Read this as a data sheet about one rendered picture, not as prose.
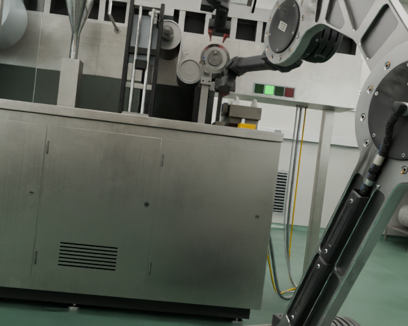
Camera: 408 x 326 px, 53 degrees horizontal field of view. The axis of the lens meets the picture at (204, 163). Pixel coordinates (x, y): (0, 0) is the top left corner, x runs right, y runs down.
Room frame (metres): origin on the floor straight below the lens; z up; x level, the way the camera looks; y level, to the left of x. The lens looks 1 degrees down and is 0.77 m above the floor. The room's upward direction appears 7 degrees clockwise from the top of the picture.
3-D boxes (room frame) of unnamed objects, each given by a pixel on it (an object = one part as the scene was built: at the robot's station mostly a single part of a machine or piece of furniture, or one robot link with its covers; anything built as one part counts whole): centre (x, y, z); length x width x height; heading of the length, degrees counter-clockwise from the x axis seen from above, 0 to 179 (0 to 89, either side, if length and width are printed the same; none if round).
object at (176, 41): (2.19, 0.26, 1.33); 0.25 x 0.14 x 0.14; 4
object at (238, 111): (2.26, -0.16, 1.00); 0.40 x 0.16 x 0.06; 4
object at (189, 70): (2.20, 0.13, 1.17); 0.26 x 0.12 x 0.12; 4
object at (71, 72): (2.14, 0.73, 1.18); 0.14 x 0.14 x 0.57
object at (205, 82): (2.04, 0.04, 1.05); 0.06 x 0.05 x 0.31; 4
